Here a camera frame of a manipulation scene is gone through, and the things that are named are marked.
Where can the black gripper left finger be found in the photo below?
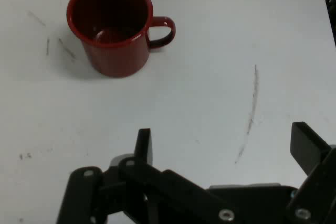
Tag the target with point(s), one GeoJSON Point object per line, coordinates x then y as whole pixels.
{"type": "Point", "coordinates": [162, 190]}

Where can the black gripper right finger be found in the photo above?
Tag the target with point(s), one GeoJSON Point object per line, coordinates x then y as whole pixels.
{"type": "Point", "coordinates": [307, 145]}

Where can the red enamel mug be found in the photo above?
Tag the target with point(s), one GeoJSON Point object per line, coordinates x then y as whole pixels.
{"type": "Point", "coordinates": [118, 56]}

